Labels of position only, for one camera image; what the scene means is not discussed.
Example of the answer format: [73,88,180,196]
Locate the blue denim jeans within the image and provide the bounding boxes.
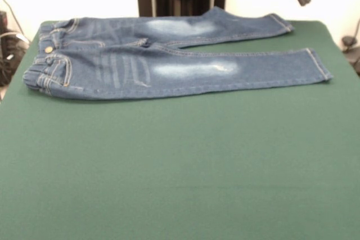
[22,6,334,102]

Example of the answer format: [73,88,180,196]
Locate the thin grey cable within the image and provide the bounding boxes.
[0,0,24,35]

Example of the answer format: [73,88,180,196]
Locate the dark green table cloth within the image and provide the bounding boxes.
[0,20,360,240]

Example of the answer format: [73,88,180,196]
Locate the black stand base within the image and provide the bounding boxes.
[0,11,31,87]
[341,35,360,74]

